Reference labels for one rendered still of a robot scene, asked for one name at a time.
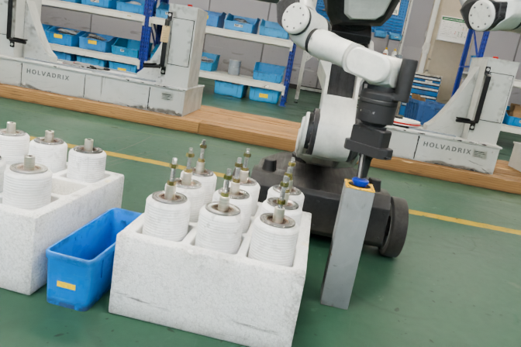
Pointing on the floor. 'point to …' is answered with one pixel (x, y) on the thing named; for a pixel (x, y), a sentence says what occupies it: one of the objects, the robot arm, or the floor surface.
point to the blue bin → (85, 261)
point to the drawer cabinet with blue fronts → (426, 87)
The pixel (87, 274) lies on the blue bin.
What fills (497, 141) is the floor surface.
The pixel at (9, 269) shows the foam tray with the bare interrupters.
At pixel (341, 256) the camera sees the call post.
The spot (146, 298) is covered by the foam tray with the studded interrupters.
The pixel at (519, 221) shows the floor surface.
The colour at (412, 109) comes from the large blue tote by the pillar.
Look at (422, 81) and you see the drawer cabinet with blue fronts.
